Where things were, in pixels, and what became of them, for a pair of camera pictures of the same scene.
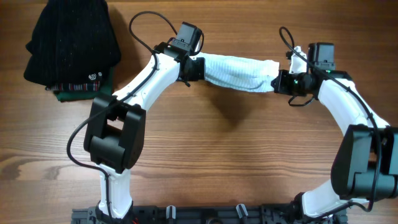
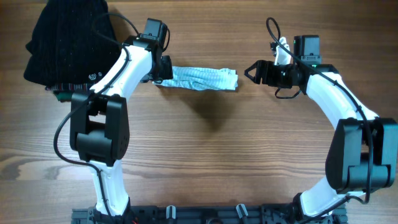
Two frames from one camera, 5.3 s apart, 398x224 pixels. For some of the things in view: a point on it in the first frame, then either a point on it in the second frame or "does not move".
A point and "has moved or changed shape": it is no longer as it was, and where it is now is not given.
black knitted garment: [72, 42] does not move
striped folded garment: [94, 86] does not move
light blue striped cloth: [239, 73] has moved or changed shape
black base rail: [208, 214] does not move
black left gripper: [199, 72] -> [166, 73]
